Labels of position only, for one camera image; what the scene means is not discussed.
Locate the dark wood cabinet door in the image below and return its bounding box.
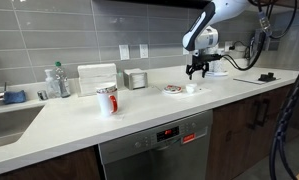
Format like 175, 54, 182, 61
206, 94, 262, 180
260, 84, 295, 144

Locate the white countertop appliance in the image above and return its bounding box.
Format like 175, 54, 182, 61
205, 49, 230, 78

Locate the white outlet with plug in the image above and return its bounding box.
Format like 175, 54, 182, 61
224, 40, 235, 53

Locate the dark upper cabinet underside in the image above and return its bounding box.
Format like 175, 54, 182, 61
105, 0, 212, 10

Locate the small metal cup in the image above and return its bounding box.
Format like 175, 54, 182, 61
37, 89, 49, 102

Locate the large white paper sheet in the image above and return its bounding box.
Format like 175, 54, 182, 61
154, 83, 212, 100

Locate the blue sponge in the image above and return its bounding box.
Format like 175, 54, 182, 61
2, 89, 27, 105

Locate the thick black cable bundle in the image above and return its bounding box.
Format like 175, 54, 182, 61
268, 43, 299, 180

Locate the colourful patterned small plate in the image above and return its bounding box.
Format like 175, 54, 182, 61
162, 84, 183, 95

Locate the white wall outlet plate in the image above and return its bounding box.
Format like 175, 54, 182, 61
139, 43, 149, 60

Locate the white paper towel stack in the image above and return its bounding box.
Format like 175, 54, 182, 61
77, 63, 118, 96

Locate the thin grey sheet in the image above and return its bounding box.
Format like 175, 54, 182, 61
233, 75, 282, 86

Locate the wood cabinet under sink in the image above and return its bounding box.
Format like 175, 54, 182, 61
0, 146, 102, 180

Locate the white wall switch plate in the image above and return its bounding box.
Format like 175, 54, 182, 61
118, 44, 131, 61

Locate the small black object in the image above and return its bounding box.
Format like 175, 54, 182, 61
258, 72, 277, 83

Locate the white sink basin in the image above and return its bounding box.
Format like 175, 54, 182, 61
0, 104, 47, 150

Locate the white mug red handle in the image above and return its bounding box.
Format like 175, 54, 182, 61
95, 83, 119, 118

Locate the green cap water bottle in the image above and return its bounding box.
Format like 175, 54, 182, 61
54, 61, 72, 99

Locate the small white cup object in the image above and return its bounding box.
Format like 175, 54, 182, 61
185, 83, 198, 94

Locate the stainless steel dishwasher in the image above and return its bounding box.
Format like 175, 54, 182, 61
98, 109, 214, 180

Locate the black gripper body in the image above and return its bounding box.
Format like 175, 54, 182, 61
190, 46, 224, 67

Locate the metal napkin dispenser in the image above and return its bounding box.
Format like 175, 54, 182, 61
123, 68, 149, 91

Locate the black cabinet handle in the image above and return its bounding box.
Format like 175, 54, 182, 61
260, 98, 270, 128
251, 99, 261, 130

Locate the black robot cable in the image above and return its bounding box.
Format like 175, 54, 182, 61
220, 0, 298, 72

